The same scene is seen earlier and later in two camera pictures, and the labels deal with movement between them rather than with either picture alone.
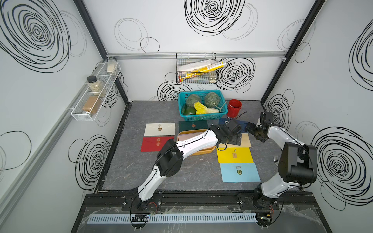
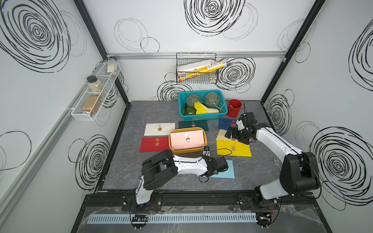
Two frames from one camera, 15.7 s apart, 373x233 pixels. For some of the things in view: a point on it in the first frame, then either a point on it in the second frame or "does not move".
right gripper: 260,138 -> 228,132
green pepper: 190,110 does not move
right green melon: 211,100 does not move
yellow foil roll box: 210,68 does not move
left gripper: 235,140 -> 214,173
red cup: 234,107 does not move
